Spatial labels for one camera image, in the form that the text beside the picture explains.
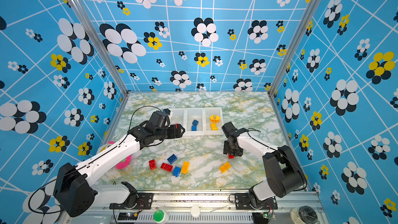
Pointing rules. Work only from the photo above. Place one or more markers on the red long lego brick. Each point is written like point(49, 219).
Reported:
point(167, 167)

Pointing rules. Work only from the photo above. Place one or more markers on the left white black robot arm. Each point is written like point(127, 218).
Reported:
point(74, 186)

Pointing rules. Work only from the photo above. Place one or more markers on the orange long lego brick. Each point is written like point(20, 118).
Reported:
point(225, 167)

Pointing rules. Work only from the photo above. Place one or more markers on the left translucent white bin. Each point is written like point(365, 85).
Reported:
point(179, 116)

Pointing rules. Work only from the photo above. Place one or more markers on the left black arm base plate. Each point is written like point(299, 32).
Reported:
point(141, 201)

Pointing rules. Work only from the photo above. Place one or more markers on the green push button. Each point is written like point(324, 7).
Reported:
point(160, 216)

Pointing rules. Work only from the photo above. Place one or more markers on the yellow long lego brick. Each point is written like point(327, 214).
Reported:
point(185, 167)

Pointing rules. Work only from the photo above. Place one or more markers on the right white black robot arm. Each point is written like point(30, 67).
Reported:
point(283, 172)

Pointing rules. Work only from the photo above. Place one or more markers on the middle translucent white bin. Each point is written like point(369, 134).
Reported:
point(195, 114)

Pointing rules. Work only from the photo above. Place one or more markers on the pink white plush toy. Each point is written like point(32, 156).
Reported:
point(122, 164)

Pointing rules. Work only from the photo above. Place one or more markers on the yellow curved lego brick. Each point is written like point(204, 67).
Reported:
point(213, 126)

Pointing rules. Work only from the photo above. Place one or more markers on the white round knob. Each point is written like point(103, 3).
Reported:
point(195, 211)

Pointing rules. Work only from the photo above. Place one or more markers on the blue studded lego brick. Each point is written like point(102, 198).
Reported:
point(172, 159)

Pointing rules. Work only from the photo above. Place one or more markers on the blue lego brick bottom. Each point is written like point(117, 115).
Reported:
point(176, 171)

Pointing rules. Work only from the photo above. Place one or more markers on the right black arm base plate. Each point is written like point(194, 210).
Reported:
point(247, 201)

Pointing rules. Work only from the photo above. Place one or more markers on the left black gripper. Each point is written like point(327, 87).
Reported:
point(174, 134)

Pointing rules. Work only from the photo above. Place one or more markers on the yellow round lego piece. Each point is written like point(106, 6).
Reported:
point(214, 118)

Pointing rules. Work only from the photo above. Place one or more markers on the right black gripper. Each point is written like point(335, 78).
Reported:
point(226, 150)

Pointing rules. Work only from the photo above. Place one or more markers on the clear tape roll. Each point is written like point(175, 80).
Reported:
point(303, 215)

